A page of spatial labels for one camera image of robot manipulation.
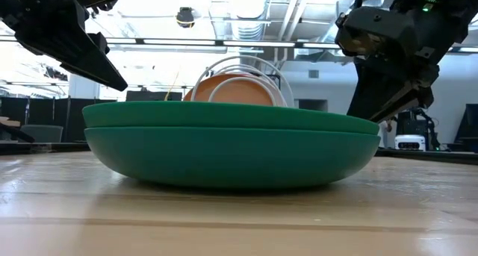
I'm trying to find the yellow hanging cable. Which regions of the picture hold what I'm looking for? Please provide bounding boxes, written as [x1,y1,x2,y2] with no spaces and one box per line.
[164,72,181,102]

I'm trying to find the black monitor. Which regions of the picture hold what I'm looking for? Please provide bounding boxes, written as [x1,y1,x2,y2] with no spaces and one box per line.
[125,90,183,102]
[453,103,478,153]

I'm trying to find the long ceiling light strip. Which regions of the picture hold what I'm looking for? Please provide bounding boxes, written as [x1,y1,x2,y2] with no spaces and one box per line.
[0,34,478,54]

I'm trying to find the black partition wall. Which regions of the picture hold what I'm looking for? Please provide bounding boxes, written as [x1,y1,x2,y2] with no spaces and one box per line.
[0,96,117,143]

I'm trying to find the white wire dish rack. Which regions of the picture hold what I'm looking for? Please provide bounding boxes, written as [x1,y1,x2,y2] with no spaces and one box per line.
[189,55,296,108]

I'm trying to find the smooth silver ceiling duct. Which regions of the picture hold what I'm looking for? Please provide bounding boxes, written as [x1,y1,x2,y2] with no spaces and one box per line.
[320,0,359,44]

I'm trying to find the silver ribbed ventilation duct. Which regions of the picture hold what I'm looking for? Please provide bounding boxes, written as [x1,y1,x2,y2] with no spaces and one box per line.
[229,0,272,40]

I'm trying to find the black ceiling cable reel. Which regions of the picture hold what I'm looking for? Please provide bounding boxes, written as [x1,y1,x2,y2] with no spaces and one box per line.
[175,6,196,28]

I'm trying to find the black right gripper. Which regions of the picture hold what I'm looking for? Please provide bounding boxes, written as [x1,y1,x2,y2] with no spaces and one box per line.
[347,5,471,123]

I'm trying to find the white plate green underside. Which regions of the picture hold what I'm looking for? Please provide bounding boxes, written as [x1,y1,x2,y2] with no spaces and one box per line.
[81,101,381,136]

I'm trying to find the white box device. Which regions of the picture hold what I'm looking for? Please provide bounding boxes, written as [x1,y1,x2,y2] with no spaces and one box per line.
[394,134,426,152]

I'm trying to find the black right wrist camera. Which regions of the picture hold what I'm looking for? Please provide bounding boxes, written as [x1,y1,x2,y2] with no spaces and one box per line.
[335,5,415,59]

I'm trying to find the white plate teal underside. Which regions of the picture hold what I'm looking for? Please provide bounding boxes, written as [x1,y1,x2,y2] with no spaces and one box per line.
[84,127,382,190]

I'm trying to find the orange plate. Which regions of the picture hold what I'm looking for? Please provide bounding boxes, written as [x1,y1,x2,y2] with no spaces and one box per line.
[182,73,276,107]

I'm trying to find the grey chair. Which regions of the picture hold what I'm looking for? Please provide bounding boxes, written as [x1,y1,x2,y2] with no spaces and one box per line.
[20,124,64,143]

